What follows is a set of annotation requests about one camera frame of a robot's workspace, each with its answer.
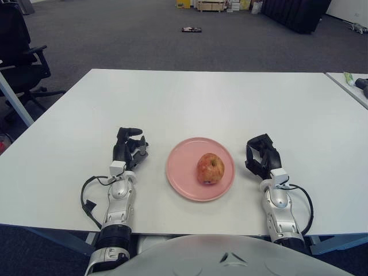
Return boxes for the red yellow apple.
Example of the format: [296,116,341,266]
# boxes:
[196,152,225,185]

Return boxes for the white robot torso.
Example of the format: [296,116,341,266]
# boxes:
[106,234,354,276]

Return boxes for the grey bin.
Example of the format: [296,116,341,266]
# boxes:
[19,0,35,14]

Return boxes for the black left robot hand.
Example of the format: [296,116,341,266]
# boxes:
[112,126,150,172]

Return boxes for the white cardboard boxes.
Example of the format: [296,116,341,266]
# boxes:
[225,0,241,13]

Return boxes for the small red item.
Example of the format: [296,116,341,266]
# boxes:
[0,133,14,155]

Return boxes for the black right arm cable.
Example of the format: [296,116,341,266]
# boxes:
[283,183,314,236]

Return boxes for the pink round plate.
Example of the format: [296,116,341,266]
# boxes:
[166,137,236,202]

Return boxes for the grey blue table leg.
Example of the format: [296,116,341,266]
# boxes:
[0,70,34,128]

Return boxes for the black office chair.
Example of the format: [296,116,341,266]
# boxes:
[0,2,67,121]

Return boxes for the grey robot dog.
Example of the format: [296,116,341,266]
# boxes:
[348,22,368,35]

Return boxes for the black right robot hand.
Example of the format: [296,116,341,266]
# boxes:
[244,133,283,181]

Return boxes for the wooden crate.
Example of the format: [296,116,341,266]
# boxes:
[197,0,225,13]

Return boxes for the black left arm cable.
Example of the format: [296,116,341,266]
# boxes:
[80,177,113,231]

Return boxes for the black cabinet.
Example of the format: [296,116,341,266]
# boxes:
[260,0,331,35]

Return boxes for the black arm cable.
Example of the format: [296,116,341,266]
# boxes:
[283,183,314,236]
[80,177,113,231]

